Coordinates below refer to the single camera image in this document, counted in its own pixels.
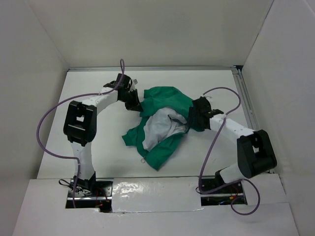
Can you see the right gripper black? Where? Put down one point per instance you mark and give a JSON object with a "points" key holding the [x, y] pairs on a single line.
{"points": [[193, 113]]}

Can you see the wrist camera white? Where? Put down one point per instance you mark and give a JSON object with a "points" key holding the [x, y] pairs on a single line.
{"points": [[207, 97], [133, 83]]}

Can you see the green jacket white lining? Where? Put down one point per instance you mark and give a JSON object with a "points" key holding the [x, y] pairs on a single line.
{"points": [[163, 125]]}

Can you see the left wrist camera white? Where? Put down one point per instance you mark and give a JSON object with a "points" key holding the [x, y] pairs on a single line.
{"points": [[133, 83]]}

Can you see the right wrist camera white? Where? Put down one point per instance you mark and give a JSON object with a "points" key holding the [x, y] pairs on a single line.
{"points": [[207, 97]]}

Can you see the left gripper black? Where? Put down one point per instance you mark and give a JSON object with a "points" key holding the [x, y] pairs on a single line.
{"points": [[135, 105]]}

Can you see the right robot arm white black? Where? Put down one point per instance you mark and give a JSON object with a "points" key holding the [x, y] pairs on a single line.
{"points": [[221, 124]]}

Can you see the white taped cover panel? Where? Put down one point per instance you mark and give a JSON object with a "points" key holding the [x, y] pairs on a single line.
{"points": [[162, 194]]}

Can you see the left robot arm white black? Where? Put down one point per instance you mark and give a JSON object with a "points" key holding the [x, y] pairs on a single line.
{"points": [[81, 123]]}

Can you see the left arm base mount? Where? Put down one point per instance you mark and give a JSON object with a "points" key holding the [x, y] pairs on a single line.
{"points": [[100, 197]]}

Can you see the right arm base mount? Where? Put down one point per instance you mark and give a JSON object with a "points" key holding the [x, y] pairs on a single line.
{"points": [[224, 196]]}

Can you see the aluminium rail right side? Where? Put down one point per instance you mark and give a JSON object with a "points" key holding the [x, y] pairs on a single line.
{"points": [[248, 108]]}

